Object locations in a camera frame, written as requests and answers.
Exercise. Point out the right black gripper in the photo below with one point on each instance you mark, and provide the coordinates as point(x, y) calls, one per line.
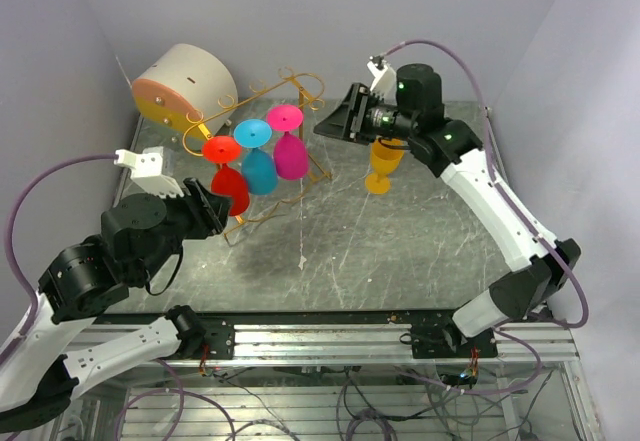
point(349, 119)

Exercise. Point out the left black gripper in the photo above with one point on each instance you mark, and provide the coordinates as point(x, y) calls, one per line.
point(209, 211)

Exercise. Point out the yellow plastic wine glass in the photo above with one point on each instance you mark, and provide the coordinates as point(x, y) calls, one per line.
point(385, 157)

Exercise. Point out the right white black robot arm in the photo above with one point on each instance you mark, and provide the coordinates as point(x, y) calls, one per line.
point(406, 105)

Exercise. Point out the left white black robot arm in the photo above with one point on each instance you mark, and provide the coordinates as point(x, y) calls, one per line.
point(42, 376)

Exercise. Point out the blue plastic wine glass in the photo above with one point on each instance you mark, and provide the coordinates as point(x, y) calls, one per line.
point(257, 167)

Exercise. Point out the red plastic wine glass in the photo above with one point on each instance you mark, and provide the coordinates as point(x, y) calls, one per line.
point(222, 151)

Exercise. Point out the magenta plastic wine glass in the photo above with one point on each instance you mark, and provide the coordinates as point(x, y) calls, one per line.
point(289, 153)

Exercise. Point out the beige cylindrical toy box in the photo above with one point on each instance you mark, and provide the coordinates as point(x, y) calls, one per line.
point(187, 89)

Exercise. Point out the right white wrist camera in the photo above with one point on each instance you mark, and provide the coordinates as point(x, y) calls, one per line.
point(383, 76)

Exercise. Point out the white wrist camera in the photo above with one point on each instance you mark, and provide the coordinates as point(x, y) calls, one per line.
point(383, 76)
point(152, 170)

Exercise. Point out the gold wire wine glass rack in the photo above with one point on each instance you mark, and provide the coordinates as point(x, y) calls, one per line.
point(310, 89)

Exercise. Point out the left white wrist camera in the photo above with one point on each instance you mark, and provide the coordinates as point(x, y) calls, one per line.
point(152, 170)

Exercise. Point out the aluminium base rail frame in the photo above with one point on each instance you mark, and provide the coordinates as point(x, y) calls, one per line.
point(380, 377)

